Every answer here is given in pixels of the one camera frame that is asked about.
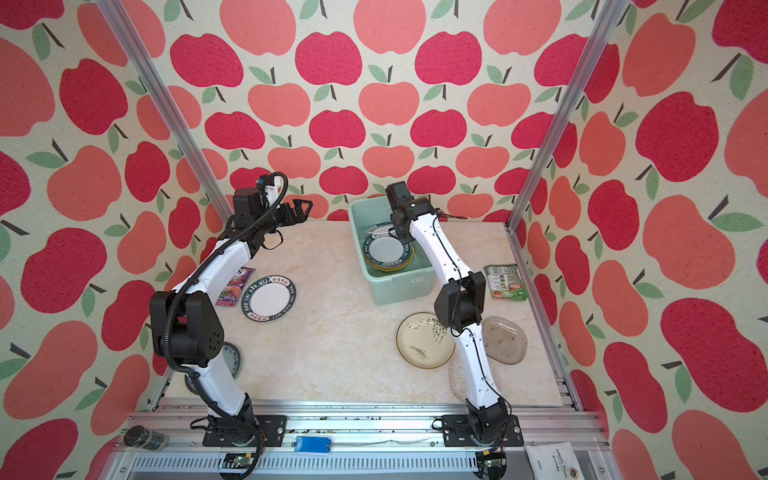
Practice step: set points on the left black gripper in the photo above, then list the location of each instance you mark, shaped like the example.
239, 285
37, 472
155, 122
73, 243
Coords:
284, 208

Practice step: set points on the left aluminium frame post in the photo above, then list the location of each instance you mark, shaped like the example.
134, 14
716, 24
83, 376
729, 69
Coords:
130, 40

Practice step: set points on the clear textured glass plate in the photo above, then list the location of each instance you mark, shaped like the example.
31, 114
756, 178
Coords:
457, 381

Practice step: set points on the aluminium front rail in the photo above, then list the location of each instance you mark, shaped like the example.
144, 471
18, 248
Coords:
369, 441

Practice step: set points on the green snack packet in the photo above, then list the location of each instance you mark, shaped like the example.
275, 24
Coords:
505, 282

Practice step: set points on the cream plate with bamboo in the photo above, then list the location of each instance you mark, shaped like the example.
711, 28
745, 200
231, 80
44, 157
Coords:
423, 342

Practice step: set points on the green circuit board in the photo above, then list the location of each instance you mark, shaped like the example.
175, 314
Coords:
234, 461

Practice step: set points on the small teal patterned plate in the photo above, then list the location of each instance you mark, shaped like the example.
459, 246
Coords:
231, 359

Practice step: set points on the right aluminium frame post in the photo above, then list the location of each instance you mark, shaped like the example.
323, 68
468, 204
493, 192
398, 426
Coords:
605, 24

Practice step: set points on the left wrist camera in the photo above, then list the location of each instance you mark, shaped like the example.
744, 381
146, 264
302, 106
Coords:
272, 189

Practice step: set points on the mint green plastic bin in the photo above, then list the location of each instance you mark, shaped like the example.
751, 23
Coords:
395, 272

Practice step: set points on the purple Fox's candy bag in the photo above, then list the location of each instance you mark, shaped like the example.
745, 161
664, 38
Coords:
233, 290

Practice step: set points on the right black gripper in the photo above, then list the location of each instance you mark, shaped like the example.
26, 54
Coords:
400, 235

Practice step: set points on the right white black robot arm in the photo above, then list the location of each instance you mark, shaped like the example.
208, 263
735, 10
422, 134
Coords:
458, 307

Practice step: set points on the smoky brown glass plate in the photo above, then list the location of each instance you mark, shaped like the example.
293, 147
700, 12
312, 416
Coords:
504, 340

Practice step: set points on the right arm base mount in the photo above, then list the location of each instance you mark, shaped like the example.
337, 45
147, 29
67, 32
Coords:
461, 431

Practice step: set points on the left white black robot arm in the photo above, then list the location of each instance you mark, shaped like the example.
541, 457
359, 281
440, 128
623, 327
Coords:
186, 329

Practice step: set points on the aluminium frame post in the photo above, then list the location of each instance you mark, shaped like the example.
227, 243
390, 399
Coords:
605, 24
130, 40

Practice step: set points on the large green rimmed white plate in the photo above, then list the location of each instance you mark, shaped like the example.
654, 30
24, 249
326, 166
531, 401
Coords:
379, 229

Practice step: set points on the blue rectangular box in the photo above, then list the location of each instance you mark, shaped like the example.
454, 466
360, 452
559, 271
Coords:
312, 445

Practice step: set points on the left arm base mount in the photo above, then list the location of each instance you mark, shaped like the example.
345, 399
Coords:
222, 433

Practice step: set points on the white paper sheet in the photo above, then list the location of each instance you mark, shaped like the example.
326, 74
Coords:
554, 461

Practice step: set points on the yellow dotted scalloped plate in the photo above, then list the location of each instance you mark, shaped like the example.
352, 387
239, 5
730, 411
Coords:
386, 253

